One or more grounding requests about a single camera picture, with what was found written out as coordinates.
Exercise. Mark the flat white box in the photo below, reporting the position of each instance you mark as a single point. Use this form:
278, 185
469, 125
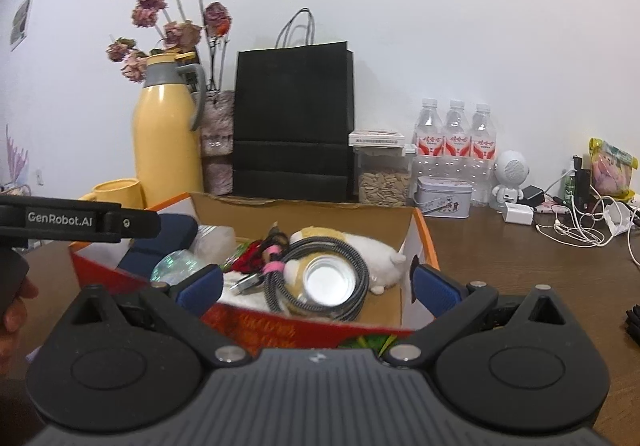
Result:
375, 138

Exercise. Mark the black upright stand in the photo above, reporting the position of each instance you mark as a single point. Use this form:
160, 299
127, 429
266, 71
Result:
582, 186

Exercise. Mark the person's left hand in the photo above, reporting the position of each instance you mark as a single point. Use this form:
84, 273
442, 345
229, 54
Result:
12, 316

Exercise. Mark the iridescent plastic wrap ball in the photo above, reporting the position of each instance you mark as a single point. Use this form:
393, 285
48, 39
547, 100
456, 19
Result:
175, 266

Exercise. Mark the white bottle cap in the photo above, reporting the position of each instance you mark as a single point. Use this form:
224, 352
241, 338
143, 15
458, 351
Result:
327, 281

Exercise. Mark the black power adapter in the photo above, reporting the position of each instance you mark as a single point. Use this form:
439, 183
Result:
534, 196

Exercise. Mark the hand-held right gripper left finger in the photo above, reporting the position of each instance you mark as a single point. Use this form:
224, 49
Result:
202, 286

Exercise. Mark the orange red cardboard box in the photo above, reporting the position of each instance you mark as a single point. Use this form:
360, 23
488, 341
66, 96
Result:
260, 331

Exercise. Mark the printed tin box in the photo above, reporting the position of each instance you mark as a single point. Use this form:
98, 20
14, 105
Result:
442, 201

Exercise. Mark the pink floral pouch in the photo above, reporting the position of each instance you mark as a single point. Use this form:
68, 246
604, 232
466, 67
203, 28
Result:
552, 207

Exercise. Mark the small green bottle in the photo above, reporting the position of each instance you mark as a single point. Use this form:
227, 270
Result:
569, 188

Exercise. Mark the pink mottled vase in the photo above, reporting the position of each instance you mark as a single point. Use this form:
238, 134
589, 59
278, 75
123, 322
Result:
217, 141

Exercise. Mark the white robot toy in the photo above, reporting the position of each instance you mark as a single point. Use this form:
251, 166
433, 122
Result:
512, 171

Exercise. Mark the yellow white plush toy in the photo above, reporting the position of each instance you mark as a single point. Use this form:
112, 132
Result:
370, 251

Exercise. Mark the white charger block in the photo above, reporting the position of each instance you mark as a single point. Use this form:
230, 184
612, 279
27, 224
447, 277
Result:
517, 213

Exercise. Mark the yellow green snack packet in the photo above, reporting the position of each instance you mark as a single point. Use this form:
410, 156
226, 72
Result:
612, 166

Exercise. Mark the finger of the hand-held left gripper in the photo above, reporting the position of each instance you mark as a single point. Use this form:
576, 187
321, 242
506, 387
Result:
142, 222

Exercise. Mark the black paper bag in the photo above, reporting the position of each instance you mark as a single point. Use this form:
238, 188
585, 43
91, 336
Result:
292, 126

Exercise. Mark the yellow mug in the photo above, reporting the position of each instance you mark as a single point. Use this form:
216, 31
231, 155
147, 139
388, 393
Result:
117, 193

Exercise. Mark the black gloves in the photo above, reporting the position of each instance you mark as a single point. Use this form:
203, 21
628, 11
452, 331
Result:
634, 323

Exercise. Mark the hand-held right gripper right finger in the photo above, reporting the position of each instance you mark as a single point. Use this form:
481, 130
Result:
440, 296

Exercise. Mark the red artificial rose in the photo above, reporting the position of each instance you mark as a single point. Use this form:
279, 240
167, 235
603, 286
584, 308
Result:
250, 261

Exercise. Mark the dried rose bouquet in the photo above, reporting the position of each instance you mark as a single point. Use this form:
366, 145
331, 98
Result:
182, 33

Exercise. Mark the navy zip case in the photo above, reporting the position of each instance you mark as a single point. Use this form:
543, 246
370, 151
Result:
165, 231

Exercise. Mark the yellow thermos jug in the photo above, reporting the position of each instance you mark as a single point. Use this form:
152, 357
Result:
165, 151

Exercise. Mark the white wall frame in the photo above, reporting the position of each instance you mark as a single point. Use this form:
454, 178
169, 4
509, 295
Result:
21, 23

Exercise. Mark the clear seed jar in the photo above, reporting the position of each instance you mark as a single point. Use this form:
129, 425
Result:
382, 186

